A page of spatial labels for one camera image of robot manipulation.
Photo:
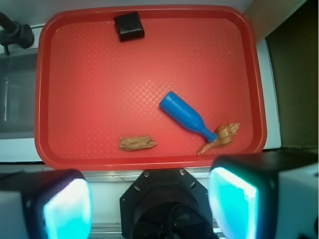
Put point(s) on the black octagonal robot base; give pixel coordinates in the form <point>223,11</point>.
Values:
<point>166,204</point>

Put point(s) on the blue plastic bottle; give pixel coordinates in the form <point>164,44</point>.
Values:
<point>185,115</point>

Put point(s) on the black square block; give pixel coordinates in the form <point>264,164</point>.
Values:
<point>129,26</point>

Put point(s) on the red plastic tray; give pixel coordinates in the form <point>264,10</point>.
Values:
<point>92,89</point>

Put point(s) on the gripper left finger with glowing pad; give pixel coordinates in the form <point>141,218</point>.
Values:
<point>54,204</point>

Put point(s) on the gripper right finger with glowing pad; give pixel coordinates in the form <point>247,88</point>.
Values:
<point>269,195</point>

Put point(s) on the brown toy seashell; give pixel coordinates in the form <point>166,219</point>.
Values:
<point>225,134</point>

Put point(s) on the brown wooden bark piece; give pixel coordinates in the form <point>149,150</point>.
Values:
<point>136,143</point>

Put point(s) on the grey sink basin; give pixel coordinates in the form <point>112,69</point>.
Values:
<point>17,94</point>

